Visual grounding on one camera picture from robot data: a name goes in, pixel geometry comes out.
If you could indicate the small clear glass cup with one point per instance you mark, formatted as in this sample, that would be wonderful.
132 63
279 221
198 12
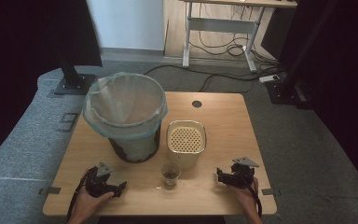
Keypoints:
170 175

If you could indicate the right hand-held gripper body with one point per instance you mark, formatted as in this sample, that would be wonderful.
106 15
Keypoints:
240 175

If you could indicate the person's left hand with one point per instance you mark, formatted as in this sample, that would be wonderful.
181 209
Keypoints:
88 207

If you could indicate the person's right hand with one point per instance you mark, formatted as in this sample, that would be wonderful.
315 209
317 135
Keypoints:
245 199

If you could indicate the black slanted stand with base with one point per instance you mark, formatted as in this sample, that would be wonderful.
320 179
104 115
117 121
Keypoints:
287 90

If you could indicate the white desk frame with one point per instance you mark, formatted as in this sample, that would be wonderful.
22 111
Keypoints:
220 25

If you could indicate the black stand with base plate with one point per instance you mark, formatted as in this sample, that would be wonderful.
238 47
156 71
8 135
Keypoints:
73 81

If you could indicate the cream perforated-top container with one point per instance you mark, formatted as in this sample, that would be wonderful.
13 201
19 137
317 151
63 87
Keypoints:
186 141

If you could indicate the black mesh waste bin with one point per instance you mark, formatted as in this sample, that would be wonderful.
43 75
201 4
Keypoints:
135 151

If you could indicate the dark curtain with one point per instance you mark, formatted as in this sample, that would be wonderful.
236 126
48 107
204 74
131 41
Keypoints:
348 93
28 62

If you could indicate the grey tape strip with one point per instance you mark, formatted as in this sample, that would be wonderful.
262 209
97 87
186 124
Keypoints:
268 191
51 190

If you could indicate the translucent plastic bin liner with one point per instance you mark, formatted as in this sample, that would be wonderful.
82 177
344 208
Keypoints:
124 102

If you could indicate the dark round table grommet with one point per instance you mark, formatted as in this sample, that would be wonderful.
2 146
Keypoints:
196 104

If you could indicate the white power strip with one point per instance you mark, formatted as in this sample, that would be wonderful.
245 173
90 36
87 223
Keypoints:
268 78

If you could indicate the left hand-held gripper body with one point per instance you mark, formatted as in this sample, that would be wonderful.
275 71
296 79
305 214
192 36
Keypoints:
98 186

